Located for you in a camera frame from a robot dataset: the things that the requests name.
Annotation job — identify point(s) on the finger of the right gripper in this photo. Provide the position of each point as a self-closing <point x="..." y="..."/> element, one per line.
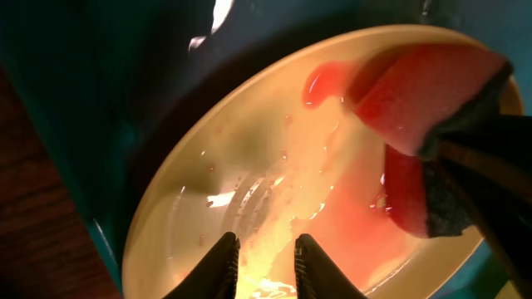
<point x="489" y="167"/>

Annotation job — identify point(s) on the teal plastic serving tray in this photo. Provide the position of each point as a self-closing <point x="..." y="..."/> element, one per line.
<point x="110" y="84"/>

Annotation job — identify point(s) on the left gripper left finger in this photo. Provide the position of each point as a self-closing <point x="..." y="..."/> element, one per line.
<point x="216" y="274"/>

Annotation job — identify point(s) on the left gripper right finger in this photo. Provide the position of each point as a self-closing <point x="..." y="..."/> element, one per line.
<point x="317" y="276"/>

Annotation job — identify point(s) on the red sponge with dark scourer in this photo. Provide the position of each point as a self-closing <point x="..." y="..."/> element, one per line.
<point x="410" y="98"/>

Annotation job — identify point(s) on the yellow-green plate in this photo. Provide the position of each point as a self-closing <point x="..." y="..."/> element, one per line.
<point x="260" y="161"/>

